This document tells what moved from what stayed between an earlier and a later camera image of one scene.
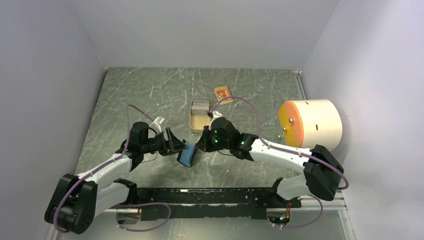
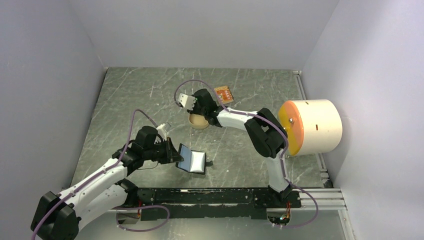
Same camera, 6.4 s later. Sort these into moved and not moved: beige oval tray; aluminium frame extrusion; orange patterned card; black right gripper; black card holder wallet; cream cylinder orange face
Moved: black card holder wallet; black right gripper
Not moved: cream cylinder orange face; aluminium frame extrusion; beige oval tray; orange patterned card
